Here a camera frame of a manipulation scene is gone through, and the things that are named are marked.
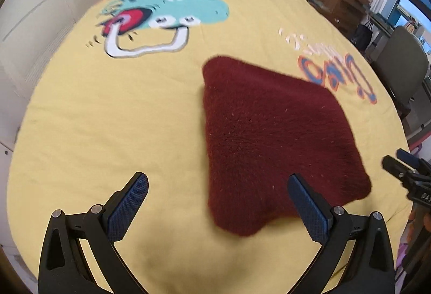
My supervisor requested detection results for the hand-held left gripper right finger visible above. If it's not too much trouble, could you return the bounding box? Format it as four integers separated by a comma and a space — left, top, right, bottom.
288, 173, 395, 294

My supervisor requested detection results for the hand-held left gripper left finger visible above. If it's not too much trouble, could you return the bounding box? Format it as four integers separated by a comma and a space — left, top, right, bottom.
39, 172, 149, 294

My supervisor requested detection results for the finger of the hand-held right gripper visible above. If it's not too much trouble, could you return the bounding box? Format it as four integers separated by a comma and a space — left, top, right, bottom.
382, 155, 421, 187
397, 149, 431, 177

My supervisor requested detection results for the maroon knitted sweater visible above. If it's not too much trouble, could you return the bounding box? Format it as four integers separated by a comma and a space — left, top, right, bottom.
201, 56, 373, 237

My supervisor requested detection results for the patterned cloth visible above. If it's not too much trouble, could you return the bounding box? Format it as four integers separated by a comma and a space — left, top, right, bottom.
397, 206, 431, 294

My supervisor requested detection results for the yellow printed blanket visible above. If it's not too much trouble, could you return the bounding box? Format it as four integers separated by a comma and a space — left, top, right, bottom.
7, 0, 417, 294

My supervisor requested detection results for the grey chair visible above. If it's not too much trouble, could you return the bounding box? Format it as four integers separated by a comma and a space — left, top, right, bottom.
373, 26, 431, 121

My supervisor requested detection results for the black bag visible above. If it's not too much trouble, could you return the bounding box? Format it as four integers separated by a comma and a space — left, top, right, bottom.
352, 23, 375, 50

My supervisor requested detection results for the window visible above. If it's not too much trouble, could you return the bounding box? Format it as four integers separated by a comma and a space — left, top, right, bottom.
387, 0, 431, 57

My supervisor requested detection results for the wooden dresser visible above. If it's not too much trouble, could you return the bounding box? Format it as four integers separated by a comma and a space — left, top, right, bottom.
317, 0, 371, 33

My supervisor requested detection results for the white wardrobe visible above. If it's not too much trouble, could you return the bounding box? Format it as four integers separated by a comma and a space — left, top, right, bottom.
0, 0, 128, 155

